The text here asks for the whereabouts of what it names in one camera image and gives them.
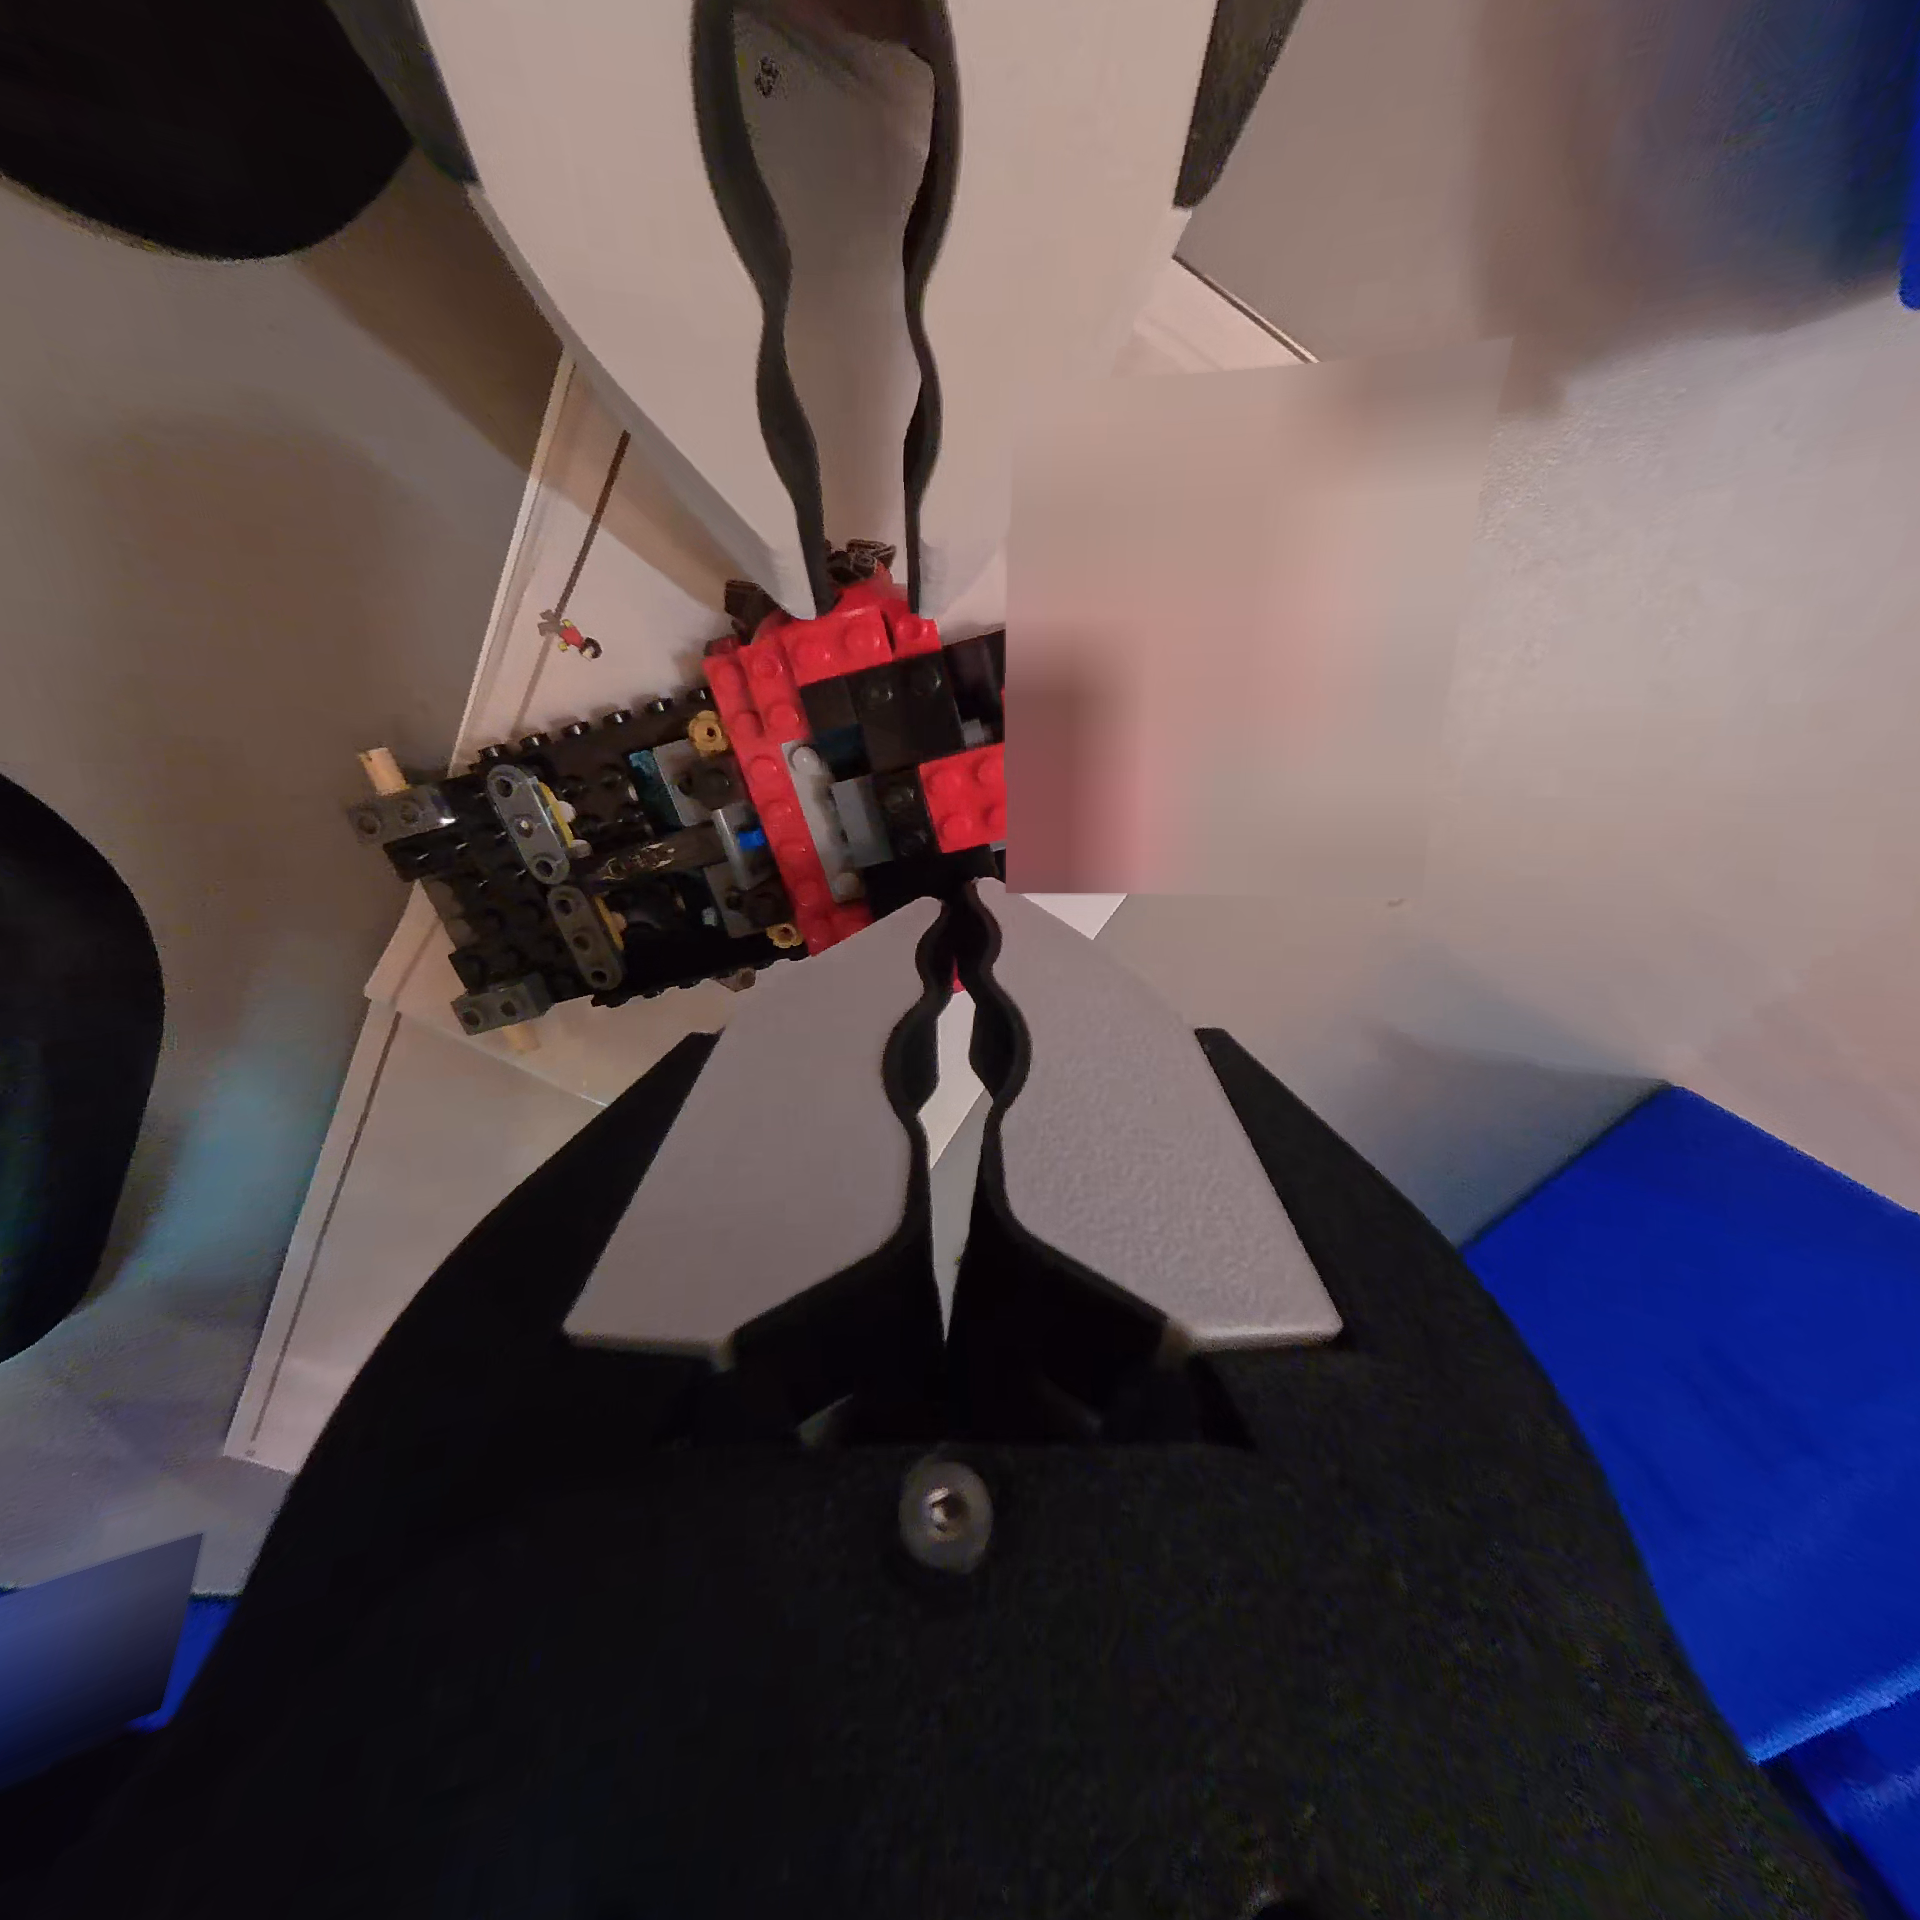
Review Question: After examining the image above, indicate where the black dimpled cushion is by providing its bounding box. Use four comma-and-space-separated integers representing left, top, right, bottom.
0, 773, 166, 1367
0, 0, 414, 260

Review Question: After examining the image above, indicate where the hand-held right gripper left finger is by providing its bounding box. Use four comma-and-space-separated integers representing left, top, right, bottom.
561, 900, 946, 1369

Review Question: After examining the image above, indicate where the lego instruction booklet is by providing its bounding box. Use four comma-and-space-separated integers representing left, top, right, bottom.
223, 252, 1320, 1471

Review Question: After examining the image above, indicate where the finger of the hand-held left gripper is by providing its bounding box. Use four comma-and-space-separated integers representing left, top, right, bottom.
900, 0, 1221, 594
410, 0, 834, 618

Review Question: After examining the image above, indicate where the red and black lego car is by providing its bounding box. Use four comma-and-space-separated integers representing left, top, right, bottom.
348, 537, 1007, 1051

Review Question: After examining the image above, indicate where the blue divided plastic bin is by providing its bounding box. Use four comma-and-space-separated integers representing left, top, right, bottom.
1462, 1084, 1920, 1920

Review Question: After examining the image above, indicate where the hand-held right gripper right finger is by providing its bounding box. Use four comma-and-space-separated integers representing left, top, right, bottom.
948, 877, 1343, 1373

